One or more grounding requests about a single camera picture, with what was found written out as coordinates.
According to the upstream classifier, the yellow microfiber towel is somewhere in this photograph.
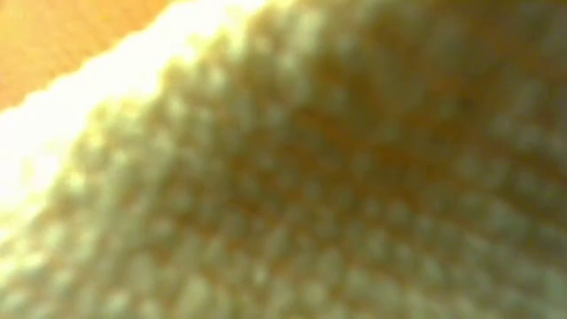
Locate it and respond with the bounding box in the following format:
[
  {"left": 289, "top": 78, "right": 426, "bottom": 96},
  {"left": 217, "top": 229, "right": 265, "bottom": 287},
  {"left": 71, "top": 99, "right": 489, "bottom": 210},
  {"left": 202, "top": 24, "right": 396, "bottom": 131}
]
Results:
[{"left": 0, "top": 0, "right": 567, "bottom": 319}]

